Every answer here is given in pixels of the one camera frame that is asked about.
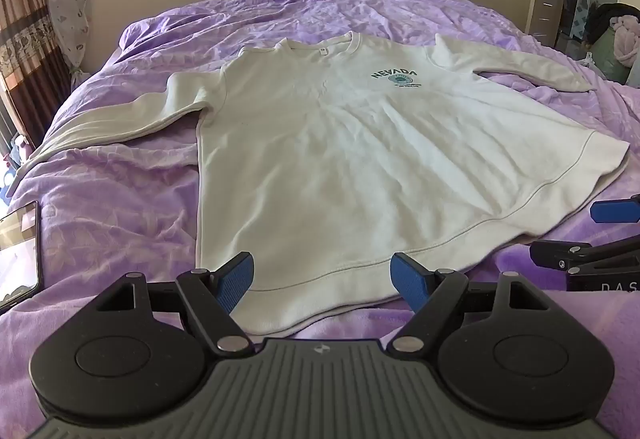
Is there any black smartphone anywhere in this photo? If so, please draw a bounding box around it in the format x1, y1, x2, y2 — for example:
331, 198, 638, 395
0, 200, 41, 316

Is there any purple floral blanket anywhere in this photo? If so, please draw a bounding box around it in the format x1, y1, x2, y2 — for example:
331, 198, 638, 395
0, 0, 640, 439

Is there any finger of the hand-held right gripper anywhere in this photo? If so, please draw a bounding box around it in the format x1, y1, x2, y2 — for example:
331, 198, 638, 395
530, 239, 640, 273
590, 196, 640, 224

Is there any brown striped curtain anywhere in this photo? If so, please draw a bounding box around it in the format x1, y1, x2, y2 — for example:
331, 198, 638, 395
0, 0, 76, 155

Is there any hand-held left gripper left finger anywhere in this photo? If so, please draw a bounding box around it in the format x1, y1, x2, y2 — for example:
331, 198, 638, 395
97, 251, 257, 356

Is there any pink fluffy garment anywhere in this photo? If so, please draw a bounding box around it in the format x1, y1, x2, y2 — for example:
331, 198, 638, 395
609, 14, 640, 70

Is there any white leaf-patterned tied curtain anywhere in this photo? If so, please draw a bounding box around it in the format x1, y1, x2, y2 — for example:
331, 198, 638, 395
46, 0, 94, 86

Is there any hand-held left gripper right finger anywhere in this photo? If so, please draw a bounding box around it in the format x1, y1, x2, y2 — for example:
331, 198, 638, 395
389, 253, 549, 356

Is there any white long-sleeved sweatshirt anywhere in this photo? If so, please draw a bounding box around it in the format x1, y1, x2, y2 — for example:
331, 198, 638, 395
5, 32, 631, 337

